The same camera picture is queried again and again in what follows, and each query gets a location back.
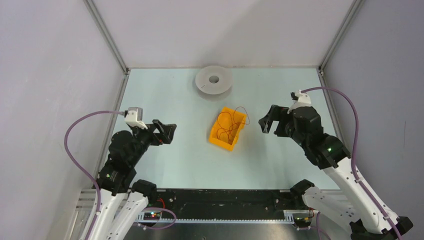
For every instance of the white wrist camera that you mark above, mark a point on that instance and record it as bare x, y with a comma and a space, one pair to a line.
299, 100
133, 118

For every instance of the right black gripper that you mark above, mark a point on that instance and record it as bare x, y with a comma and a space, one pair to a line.
276, 113

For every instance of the white perforated cable spool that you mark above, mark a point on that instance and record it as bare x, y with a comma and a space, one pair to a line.
214, 80

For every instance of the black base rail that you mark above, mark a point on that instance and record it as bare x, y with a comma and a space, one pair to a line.
224, 204

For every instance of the orange plastic bin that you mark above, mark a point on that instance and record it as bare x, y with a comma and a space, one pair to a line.
226, 129

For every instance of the aluminium frame post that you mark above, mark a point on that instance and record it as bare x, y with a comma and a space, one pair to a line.
341, 32
104, 31

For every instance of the aluminium frame post right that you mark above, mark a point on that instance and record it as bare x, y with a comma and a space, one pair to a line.
341, 32

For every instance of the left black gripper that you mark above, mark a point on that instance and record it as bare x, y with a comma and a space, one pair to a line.
168, 132

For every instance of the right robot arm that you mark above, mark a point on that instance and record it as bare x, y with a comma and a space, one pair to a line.
360, 217

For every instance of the aluminium frame post left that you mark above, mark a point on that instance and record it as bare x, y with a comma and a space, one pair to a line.
104, 31

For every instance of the left controller board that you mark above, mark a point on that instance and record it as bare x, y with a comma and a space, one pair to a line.
151, 216

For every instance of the controller board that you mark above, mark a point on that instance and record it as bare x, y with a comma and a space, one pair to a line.
151, 216
302, 221

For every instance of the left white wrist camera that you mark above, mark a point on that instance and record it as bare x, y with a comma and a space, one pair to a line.
133, 118

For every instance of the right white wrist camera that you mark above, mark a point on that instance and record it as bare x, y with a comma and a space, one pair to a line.
299, 100

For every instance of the right controller board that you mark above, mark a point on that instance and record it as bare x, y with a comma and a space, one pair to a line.
302, 221

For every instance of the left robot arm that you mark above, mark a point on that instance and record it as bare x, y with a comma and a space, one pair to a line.
120, 200

